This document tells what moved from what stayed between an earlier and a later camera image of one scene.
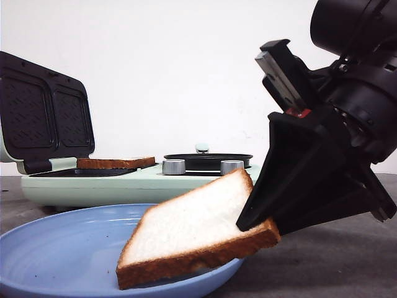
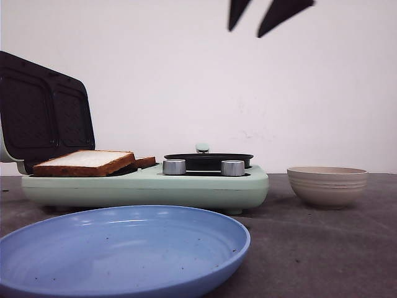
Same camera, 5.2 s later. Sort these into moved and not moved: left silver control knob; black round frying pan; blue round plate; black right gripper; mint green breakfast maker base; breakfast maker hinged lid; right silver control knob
Moved: black right gripper
Not moved: right silver control knob; breakfast maker hinged lid; mint green breakfast maker base; blue round plate; left silver control knob; black round frying pan
